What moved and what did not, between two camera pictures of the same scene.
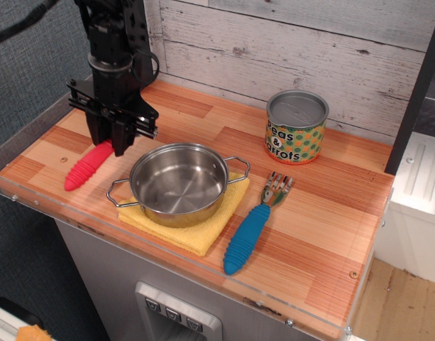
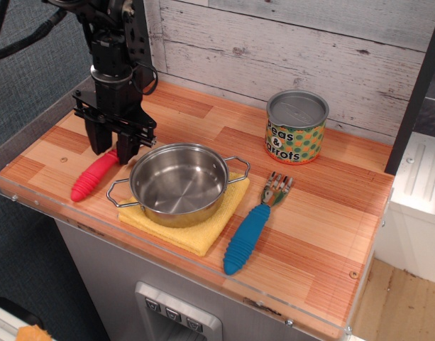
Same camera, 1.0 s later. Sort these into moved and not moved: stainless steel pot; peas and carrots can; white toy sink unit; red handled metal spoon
Moved: red handled metal spoon
Not moved: peas and carrots can; white toy sink unit; stainless steel pot
